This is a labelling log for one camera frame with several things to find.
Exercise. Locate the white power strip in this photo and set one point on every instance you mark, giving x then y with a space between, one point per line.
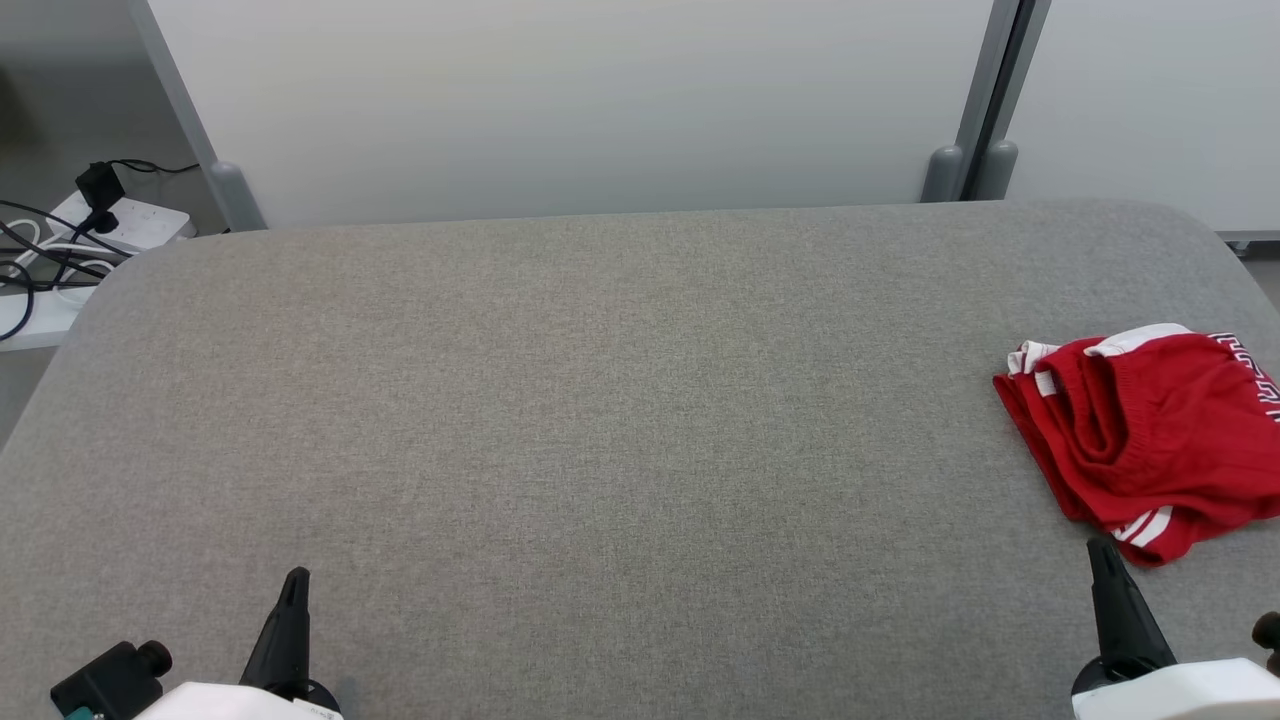
150 222
50 320

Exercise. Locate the red basketball jersey white sleeves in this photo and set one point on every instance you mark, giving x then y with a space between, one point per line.
1165 548

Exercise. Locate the black power adapter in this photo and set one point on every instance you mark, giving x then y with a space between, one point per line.
98 190

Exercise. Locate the grey partition post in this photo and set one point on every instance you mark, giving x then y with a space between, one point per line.
995 165
228 190
942 170

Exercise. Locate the red basketball shorts white trim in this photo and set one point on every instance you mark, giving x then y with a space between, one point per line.
1150 420

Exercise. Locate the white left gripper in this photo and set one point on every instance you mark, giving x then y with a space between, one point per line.
230 705

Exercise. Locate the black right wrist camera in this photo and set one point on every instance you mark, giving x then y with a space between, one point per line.
1268 632

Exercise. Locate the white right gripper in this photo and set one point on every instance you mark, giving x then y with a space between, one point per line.
1190 695

